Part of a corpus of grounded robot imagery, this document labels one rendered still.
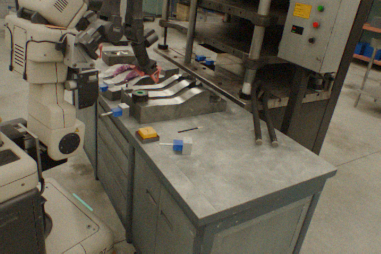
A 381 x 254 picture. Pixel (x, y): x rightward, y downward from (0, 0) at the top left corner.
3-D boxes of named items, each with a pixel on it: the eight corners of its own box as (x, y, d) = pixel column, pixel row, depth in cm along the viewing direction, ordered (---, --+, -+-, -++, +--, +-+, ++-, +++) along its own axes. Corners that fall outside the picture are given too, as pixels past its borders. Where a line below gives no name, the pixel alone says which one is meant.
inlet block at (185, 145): (158, 152, 127) (159, 140, 125) (159, 145, 132) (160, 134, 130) (190, 155, 129) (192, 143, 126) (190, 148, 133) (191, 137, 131)
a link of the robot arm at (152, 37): (121, 28, 132) (135, 33, 127) (140, 15, 137) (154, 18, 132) (130, 51, 140) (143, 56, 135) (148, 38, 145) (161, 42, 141)
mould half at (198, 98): (140, 124, 147) (141, 97, 141) (120, 102, 166) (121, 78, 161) (225, 111, 173) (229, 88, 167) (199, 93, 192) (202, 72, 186)
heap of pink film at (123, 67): (126, 84, 175) (126, 71, 171) (107, 75, 184) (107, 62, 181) (160, 76, 193) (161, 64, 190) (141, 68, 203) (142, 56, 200)
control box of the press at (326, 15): (267, 229, 207) (338, -10, 144) (238, 200, 229) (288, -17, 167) (291, 219, 218) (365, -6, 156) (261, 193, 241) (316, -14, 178)
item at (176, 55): (243, 113, 192) (245, 101, 189) (152, 53, 289) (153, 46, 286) (329, 98, 235) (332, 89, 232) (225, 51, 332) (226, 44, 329)
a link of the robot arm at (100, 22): (84, 29, 117) (93, 32, 114) (102, 11, 120) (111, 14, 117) (97, 47, 124) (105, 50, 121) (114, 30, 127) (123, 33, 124)
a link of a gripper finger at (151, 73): (154, 74, 151) (149, 58, 144) (165, 79, 147) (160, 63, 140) (144, 83, 148) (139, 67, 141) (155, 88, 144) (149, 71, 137)
